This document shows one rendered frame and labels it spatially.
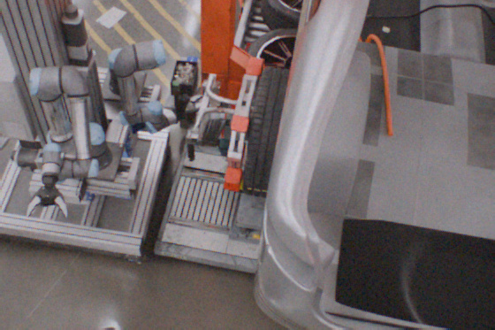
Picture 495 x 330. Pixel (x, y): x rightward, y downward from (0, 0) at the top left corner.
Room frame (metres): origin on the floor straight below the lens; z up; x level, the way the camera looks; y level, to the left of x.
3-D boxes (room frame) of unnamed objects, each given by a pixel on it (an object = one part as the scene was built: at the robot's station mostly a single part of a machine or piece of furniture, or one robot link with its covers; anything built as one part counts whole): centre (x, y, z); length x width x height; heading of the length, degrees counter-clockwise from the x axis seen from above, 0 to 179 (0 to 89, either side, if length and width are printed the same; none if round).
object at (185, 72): (2.53, 0.37, 0.51); 0.20 x 0.14 x 0.13; 176
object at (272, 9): (3.47, -0.41, 0.39); 0.66 x 0.66 x 0.24
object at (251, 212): (1.89, -0.18, 0.32); 0.40 x 0.30 x 0.28; 173
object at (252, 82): (1.91, -0.01, 0.85); 0.54 x 0.07 x 0.54; 173
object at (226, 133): (1.92, 0.06, 0.85); 0.21 x 0.14 x 0.14; 83
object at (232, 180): (1.60, 0.03, 0.85); 0.09 x 0.08 x 0.07; 173
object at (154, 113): (1.92, 0.45, 0.91); 0.11 x 0.08 x 0.11; 109
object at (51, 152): (1.40, 0.79, 1.21); 0.11 x 0.08 x 0.09; 10
